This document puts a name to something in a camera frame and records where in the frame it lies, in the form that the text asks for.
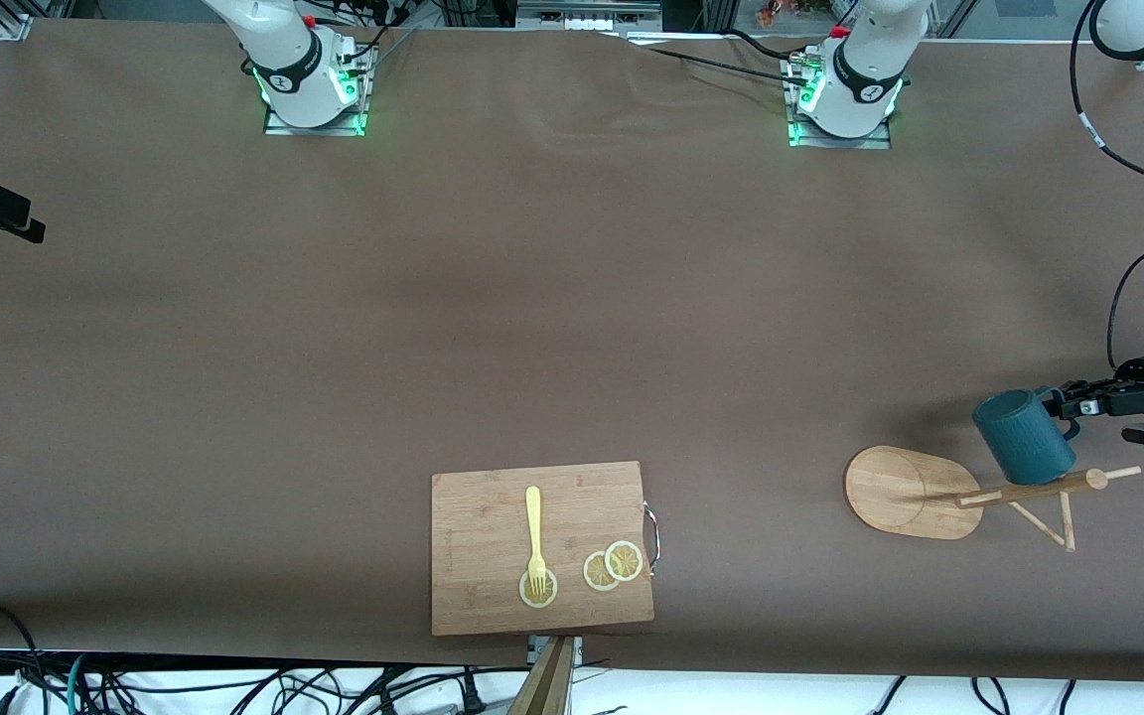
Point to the teal cup yellow inside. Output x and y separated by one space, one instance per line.
1024 442

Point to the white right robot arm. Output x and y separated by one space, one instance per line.
284 60

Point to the wooden cup rack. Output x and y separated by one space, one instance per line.
900 492

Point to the lemon slice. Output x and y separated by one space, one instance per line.
551 592
624 561
594 574

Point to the brown table cover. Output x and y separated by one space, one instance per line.
532 298

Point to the yellow plastic fork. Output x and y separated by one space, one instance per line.
533 516

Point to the bamboo cutting board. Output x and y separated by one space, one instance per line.
473 536

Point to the grey power strip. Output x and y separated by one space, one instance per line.
587 12

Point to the aluminium frame corner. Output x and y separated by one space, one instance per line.
14 28

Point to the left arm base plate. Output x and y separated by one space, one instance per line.
840 142

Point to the metal bracket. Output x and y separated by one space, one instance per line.
577 650

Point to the wooden post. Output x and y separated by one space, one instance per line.
544 690

